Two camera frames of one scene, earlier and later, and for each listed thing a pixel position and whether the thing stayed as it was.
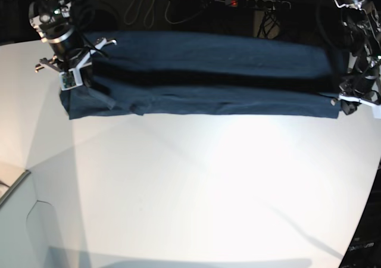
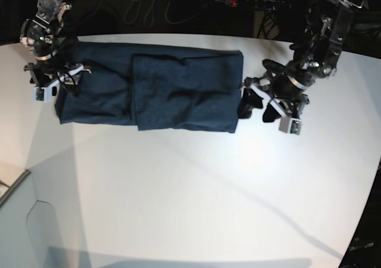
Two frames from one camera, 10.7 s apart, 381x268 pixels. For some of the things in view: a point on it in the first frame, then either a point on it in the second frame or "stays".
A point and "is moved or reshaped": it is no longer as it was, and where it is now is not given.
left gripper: (75, 64) to (46, 72)
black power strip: (257, 3) stays
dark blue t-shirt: (159, 73) is moved or reshaped
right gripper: (360, 86) to (256, 90)
